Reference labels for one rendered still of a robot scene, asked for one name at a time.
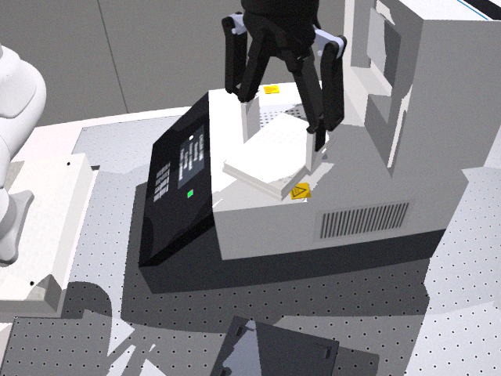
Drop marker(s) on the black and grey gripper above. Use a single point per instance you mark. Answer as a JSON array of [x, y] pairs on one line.
[[287, 39]]

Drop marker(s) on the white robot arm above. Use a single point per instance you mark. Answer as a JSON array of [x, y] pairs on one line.
[[22, 101]]

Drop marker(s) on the white benchtop lab instrument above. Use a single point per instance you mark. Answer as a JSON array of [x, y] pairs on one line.
[[385, 192]]

